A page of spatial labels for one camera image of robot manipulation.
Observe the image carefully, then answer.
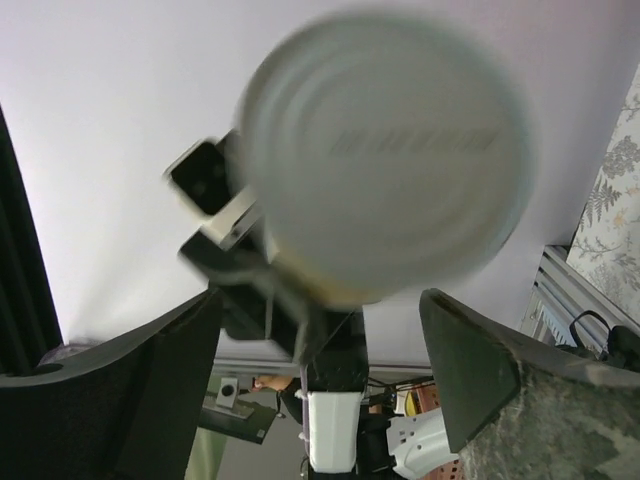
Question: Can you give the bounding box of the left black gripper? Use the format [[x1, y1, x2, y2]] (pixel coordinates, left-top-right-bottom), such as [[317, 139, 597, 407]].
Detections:
[[179, 234, 368, 390]]

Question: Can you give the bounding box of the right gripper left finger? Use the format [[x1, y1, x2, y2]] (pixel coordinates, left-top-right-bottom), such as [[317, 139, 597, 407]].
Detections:
[[1, 291, 221, 479]]

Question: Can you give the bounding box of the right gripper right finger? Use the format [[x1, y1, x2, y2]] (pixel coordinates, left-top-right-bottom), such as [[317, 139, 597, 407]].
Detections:
[[419, 289, 639, 479]]

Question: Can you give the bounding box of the short yellow silver-top can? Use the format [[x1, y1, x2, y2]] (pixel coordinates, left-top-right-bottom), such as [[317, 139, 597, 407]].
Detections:
[[233, 8, 537, 306]]

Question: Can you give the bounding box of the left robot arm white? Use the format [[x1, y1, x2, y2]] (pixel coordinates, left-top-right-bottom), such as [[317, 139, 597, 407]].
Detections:
[[179, 232, 458, 479]]

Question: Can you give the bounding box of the floral table mat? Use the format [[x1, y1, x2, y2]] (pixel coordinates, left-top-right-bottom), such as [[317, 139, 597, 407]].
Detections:
[[567, 75, 639, 318]]

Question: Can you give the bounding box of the aluminium mounting rail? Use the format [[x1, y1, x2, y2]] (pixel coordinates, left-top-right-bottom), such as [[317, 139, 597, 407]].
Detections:
[[519, 246, 639, 353]]

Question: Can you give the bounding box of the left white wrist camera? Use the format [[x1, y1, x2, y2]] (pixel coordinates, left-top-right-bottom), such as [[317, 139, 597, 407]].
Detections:
[[164, 130, 260, 251]]

